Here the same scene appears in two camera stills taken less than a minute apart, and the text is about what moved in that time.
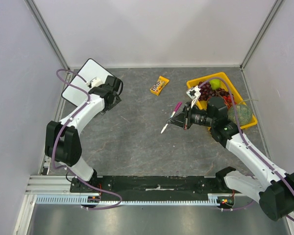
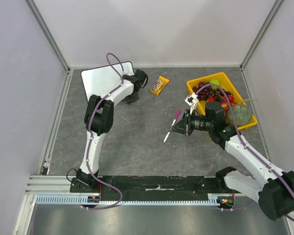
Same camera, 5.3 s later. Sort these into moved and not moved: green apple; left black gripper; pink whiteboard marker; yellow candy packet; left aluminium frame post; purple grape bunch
Moved: left black gripper; pink whiteboard marker
Not moved: purple grape bunch; yellow candy packet; green apple; left aluminium frame post
